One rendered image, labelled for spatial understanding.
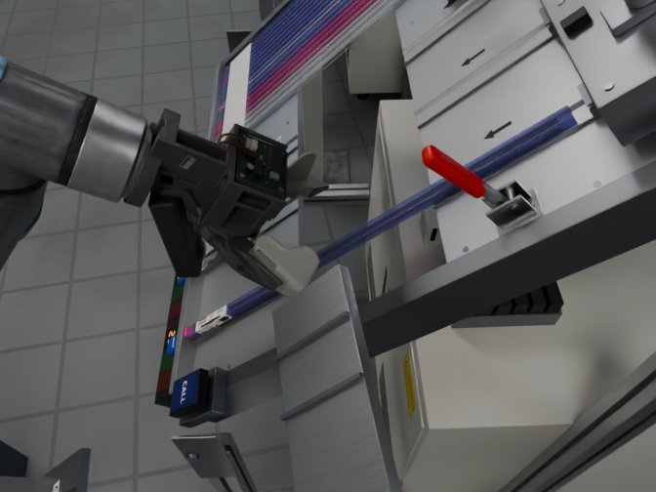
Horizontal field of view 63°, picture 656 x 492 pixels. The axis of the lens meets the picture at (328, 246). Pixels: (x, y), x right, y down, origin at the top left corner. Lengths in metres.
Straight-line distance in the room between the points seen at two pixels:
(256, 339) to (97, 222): 1.33
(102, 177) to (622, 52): 0.37
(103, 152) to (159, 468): 1.10
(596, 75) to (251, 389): 0.44
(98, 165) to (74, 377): 1.21
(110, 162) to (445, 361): 0.56
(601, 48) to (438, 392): 0.52
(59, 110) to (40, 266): 1.43
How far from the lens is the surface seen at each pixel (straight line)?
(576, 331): 0.90
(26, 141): 0.44
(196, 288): 0.75
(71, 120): 0.44
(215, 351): 0.68
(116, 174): 0.44
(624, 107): 0.40
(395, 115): 1.15
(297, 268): 0.47
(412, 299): 0.46
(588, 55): 0.43
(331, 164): 1.90
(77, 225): 1.91
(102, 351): 1.62
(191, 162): 0.44
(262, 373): 0.57
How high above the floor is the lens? 1.35
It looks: 53 degrees down
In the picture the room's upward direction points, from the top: straight up
